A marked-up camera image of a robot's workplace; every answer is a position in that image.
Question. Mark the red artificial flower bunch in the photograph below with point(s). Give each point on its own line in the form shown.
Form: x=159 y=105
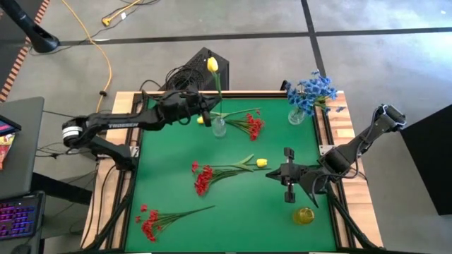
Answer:
x=204 y=181
x=252 y=125
x=150 y=225

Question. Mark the clear ribbed glass vase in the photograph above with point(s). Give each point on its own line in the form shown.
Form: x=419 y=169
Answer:
x=219 y=130

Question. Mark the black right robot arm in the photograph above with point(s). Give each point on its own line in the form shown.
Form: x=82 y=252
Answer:
x=342 y=157

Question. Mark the black stand base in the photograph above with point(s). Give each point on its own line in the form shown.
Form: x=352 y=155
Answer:
x=40 y=40

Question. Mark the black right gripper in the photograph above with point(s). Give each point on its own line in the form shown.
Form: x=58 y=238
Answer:
x=303 y=178

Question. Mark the black computer mouse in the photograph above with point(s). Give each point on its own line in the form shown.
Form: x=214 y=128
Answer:
x=21 y=249

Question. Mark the blue artificial flower bunch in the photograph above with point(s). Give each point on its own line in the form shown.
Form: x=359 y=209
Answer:
x=300 y=100
x=323 y=83

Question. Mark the clear bulbous glass vase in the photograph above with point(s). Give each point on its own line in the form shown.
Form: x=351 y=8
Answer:
x=296 y=118

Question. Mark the black table frame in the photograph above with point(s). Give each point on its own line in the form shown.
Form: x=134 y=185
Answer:
x=254 y=94

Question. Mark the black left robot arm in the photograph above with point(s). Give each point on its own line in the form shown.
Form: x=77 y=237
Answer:
x=123 y=123

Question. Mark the yellow artificial tulip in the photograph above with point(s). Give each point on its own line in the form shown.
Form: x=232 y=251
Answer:
x=261 y=162
x=200 y=120
x=212 y=65

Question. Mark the black backlit keyboard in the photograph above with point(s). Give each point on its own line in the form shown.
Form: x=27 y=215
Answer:
x=19 y=218

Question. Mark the grey desk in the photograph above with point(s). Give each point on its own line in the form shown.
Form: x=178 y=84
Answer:
x=26 y=158

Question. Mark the black cabinet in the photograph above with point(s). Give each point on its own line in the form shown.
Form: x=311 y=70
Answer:
x=431 y=162

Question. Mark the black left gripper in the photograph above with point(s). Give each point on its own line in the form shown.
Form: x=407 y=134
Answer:
x=176 y=106

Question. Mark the yellow red snack bag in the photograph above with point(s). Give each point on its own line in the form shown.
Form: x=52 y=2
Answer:
x=5 y=151

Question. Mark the black computer tower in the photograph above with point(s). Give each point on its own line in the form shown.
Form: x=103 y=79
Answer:
x=197 y=61

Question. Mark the yellow glass vase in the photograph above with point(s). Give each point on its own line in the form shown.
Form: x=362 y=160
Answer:
x=303 y=216

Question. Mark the colourful tablet screen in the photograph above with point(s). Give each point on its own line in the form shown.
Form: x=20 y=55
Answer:
x=6 y=128

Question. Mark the black desk foot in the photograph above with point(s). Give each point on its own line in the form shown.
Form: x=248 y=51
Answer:
x=63 y=190

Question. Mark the yellow power plug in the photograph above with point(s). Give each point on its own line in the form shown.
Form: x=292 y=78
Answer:
x=106 y=22

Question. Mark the black frame strut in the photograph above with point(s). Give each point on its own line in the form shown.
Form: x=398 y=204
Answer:
x=353 y=225
x=112 y=211

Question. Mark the green table mat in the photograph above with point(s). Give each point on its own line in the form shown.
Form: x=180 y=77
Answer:
x=240 y=225

